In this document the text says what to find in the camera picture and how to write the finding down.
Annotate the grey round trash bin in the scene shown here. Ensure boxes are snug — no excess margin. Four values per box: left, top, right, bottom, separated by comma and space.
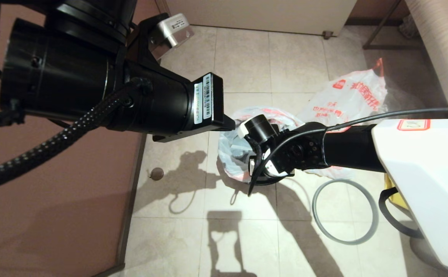
247, 173, 292, 186

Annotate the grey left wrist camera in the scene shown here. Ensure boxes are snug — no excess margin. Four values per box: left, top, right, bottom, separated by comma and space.
149, 13, 194, 60

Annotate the grey trash can ring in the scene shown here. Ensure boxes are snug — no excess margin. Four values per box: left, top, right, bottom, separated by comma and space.
312, 179, 379, 246

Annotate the white red-printed plastic bag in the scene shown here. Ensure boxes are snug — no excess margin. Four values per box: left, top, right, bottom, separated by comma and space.
296, 58, 388, 180
218, 107, 305, 183

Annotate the small woven basket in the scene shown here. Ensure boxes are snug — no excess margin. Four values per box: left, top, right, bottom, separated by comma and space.
398, 17, 417, 40

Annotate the beige striped upholstered seat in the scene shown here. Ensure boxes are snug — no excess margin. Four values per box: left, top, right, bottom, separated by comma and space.
403, 0, 448, 123

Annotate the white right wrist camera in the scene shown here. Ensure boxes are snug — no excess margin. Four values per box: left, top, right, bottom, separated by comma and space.
237, 123, 252, 140

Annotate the dark metal furniture frame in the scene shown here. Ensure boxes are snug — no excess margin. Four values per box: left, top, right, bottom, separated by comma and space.
362, 0, 421, 50

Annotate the grey ribbed round object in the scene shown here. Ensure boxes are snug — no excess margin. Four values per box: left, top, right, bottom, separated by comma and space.
409, 235, 446, 270

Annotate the yellow fabric bag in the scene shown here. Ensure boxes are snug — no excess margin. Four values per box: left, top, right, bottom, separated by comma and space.
386, 185, 409, 210

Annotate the white door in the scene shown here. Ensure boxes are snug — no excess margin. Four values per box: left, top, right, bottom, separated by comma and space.
165, 0, 358, 38

